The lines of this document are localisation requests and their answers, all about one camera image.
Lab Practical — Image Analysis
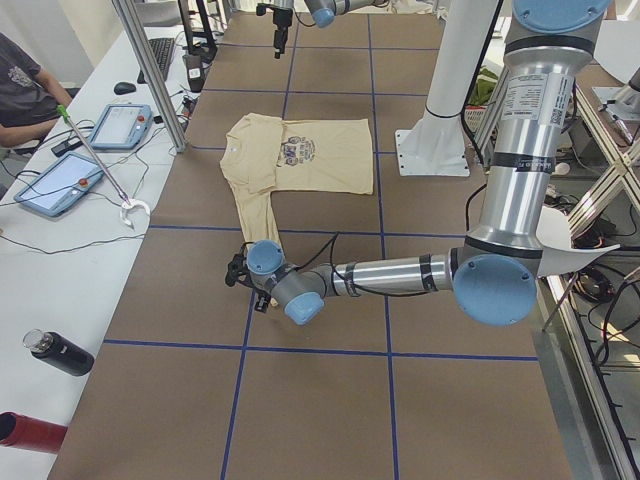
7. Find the black keyboard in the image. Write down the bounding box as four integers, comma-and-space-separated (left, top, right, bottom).
148, 38, 175, 80

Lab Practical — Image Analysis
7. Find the red cylinder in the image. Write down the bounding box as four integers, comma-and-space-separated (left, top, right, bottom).
1, 412, 67, 454

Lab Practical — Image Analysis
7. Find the teach pendant tablet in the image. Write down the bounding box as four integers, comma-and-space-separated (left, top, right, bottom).
89, 104, 153, 151
14, 152, 104, 218

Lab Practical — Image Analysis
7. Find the far teach pendant tablet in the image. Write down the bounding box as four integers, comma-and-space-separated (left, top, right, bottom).
89, 104, 153, 151

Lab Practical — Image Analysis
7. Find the black drink bottle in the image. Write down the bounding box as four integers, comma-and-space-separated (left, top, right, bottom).
23, 329, 94, 377

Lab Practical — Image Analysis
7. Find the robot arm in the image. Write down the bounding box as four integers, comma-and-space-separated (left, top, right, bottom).
224, 12, 482, 262
256, 0, 389, 59

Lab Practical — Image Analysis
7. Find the grabber stick green handle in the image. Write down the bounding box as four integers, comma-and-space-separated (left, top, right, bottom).
56, 104, 150, 229

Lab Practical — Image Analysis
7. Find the person in grey shirt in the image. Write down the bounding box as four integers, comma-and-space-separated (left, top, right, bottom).
1, 34, 72, 148

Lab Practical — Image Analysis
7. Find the white chair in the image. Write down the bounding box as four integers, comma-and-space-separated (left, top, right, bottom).
536, 206, 620, 277

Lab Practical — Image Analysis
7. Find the black computer mouse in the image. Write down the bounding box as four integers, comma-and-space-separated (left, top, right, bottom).
113, 82, 137, 95

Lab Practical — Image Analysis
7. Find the black monitor stand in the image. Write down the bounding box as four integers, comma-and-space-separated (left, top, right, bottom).
178, 0, 218, 64

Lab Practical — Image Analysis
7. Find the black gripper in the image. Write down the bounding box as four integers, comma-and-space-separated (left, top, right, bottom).
273, 8, 292, 59
225, 242, 271, 313

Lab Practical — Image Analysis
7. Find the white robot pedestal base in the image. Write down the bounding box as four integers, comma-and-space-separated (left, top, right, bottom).
395, 0, 502, 177

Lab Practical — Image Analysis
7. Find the near teach pendant tablet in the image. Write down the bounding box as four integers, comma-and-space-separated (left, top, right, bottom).
14, 152, 104, 218

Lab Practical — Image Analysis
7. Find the aluminium frame post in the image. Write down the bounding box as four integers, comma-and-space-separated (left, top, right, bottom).
112, 0, 187, 153

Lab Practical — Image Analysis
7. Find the beige long-sleeve printed shirt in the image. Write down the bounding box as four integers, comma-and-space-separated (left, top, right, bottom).
220, 113, 374, 243

